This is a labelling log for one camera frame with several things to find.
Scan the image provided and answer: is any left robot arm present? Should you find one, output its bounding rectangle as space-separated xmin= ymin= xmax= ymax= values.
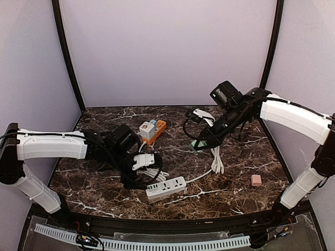
xmin=1 ymin=123 xmax=155 ymax=214

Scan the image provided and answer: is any right black frame post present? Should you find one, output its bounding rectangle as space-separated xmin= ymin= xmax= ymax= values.
xmin=259 ymin=0 xmax=285 ymax=89

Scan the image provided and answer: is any blue plug adapter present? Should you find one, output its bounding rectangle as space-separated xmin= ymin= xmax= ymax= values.
xmin=149 ymin=119 xmax=157 ymax=128

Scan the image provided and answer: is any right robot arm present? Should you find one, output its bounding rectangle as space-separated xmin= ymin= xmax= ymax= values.
xmin=193 ymin=83 xmax=334 ymax=211

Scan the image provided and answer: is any left black frame post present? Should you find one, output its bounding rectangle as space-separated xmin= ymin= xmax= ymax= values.
xmin=51 ymin=0 xmax=86 ymax=113

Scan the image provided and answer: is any orange power strip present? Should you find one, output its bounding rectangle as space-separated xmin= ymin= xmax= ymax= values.
xmin=142 ymin=120 xmax=167 ymax=145

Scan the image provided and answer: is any black frame post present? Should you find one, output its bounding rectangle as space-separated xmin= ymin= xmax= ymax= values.
xmin=259 ymin=0 xmax=285 ymax=89
xmin=51 ymin=0 xmax=86 ymax=113

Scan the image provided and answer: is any white slotted cable duct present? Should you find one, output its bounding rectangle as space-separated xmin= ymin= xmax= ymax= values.
xmin=34 ymin=224 xmax=251 ymax=251

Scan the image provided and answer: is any white white-strip cable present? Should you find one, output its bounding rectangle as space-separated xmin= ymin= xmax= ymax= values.
xmin=185 ymin=146 xmax=225 ymax=185

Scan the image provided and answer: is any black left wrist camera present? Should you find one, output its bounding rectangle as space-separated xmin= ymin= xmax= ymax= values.
xmin=112 ymin=124 xmax=139 ymax=152

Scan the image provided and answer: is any black front table rail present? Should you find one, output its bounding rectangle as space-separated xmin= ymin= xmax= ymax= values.
xmin=28 ymin=198 xmax=299 ymax=236

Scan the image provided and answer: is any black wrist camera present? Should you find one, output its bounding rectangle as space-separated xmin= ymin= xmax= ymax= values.
xmin=210 ymin=81 xmax=242 ymax=110
xmin=112 ymin=124 xmax=139 ymax=152

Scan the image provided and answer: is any pink plug adapter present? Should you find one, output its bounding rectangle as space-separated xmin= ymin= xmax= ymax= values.
xmin=251 ymin=175 xmax=262 ymax=187

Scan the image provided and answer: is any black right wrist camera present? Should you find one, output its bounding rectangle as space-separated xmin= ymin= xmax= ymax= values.
xmin=210 ymin=81 xmax=242 ymax=110

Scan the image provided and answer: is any white power strip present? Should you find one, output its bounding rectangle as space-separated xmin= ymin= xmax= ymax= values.
xmin=146 ymin=176 xmax=187 ymax=200

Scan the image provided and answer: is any white orange-strip cable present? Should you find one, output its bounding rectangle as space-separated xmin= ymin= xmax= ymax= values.
xmin=136 ymin=141 xmax=170 ymax=184

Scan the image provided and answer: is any green plug adapter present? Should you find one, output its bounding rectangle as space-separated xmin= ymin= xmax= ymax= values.
xmin=189 ymin=140 xmax=207 ymax=154

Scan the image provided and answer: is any white cube socket adapter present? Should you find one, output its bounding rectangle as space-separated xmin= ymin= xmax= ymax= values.
xmin=139 ymin=121 xmax=155 ymax=140

